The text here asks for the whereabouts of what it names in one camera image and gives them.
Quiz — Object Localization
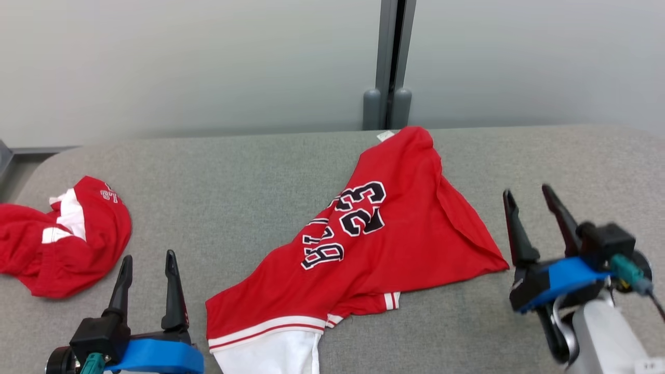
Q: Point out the red shorts with white stripe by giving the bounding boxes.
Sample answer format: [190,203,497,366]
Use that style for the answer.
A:
[0,176,132,299]

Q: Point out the white paper label tag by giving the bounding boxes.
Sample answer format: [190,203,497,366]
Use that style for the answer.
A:
[635,357,665,374]

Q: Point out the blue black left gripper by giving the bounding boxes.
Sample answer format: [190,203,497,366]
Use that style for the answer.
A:
[102,250,205,374]

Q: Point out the grey partition post with feet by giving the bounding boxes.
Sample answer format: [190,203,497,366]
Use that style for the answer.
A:
[362,0,417,130]

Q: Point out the teal left camera cable plug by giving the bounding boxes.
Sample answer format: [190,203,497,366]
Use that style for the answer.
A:
[81,352,107,374]

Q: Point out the teal right camera cable plug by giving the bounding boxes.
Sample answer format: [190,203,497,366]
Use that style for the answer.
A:
[609,253,665,323]

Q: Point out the red number 23 basketball jersey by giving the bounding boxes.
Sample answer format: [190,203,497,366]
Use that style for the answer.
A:
[205,126,510,374]

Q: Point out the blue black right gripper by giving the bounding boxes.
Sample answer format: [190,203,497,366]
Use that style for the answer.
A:
[502,183,614,365]

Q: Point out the grey partition base rail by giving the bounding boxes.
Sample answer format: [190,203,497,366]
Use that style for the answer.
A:
[0,139,81,180]

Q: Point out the teal camera cable plug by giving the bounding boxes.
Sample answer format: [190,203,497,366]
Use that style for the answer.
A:
[609,253,665,323]
[81,352,107,374]

